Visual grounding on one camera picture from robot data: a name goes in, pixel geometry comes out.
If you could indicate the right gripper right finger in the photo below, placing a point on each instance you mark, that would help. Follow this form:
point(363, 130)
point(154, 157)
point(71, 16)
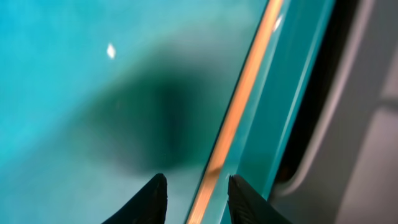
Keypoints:
point(246, 206)

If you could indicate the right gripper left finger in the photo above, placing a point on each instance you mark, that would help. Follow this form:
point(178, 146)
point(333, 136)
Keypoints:
point(148, 206)

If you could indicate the wooden chopstick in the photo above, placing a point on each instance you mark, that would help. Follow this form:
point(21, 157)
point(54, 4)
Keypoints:
point(235, 111)

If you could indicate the grey dishwasher rack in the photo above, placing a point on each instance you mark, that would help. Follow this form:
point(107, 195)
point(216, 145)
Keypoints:
point(348, 172)

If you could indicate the teal plastic tray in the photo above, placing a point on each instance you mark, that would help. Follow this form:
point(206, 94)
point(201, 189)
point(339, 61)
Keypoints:
point(99, 96)

